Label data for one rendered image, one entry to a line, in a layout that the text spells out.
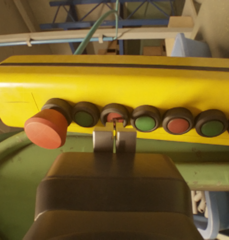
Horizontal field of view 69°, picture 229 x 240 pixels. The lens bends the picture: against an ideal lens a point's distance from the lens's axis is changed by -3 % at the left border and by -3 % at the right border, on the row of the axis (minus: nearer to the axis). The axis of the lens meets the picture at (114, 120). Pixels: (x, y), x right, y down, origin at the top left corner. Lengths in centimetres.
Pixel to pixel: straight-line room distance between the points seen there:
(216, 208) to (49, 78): 36
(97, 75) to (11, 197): 17
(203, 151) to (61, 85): 17
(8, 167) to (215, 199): 36
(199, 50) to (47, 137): 54
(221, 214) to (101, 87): 34
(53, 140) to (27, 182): 8
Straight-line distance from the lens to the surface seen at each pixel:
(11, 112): 23
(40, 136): 17
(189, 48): 60
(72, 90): 17
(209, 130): 17
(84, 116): 17
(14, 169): 24
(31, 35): 181
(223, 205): 42
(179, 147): 22
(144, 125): 16
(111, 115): 16
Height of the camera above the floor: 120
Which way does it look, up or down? 5 degrees up
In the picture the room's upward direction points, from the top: 89 degrees counter-clockwise
